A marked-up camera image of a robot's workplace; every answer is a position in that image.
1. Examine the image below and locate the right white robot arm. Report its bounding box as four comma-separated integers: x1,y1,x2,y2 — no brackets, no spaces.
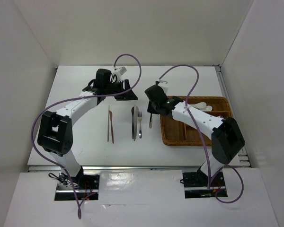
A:
145,85,245,187

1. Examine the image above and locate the copper chopstick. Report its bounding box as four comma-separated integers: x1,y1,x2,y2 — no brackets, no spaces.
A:
109,111,114,144

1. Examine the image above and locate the white ceramic spoon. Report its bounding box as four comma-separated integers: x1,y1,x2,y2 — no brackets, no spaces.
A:
199,105,213,112
190,102,207,109

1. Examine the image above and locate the aluminium rail right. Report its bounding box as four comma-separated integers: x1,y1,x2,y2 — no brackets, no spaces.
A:
214,65,252,168

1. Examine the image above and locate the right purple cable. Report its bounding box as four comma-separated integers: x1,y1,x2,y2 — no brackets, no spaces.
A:
158,64,244,204

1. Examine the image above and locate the silver knife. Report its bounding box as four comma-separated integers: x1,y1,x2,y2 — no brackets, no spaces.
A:
135,106,139,131

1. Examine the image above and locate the aluminium rail front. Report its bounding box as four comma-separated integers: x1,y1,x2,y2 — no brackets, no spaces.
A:
27,165,251,173

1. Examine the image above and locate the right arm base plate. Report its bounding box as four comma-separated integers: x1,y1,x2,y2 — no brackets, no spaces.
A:
179,171,228,199

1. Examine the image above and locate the silver chopstick middle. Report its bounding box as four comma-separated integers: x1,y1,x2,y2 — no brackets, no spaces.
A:
133,105,136,141

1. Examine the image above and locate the purple cable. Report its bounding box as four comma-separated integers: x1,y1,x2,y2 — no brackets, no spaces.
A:
30,53,142,219
158,64,244,204

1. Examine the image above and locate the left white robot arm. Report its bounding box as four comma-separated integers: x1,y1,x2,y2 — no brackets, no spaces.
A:
37,67,138,189

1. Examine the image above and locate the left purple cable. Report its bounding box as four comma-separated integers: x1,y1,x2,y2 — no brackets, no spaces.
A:
30,53,142,219

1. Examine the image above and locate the silver chopstick far left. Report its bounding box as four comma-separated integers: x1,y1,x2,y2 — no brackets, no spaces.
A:
107,106,110,142

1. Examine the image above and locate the silver chopstick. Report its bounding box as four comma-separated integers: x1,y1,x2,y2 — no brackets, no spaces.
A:
133,105,136,141
107,106,110,142

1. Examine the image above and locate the wicker cutlery tray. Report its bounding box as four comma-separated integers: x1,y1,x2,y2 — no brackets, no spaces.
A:
160,96,233,146

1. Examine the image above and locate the aluminium rail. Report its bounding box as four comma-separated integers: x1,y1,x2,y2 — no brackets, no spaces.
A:
214,65,252,168
27,165,251,173

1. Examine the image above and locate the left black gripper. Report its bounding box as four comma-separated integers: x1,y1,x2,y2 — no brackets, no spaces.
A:
104,79,138,101

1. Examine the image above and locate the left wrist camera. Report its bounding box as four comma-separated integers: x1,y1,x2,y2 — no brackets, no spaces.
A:
113,66,127,80

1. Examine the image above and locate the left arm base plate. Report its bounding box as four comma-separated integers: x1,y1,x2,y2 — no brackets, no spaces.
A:
48,173,100,201

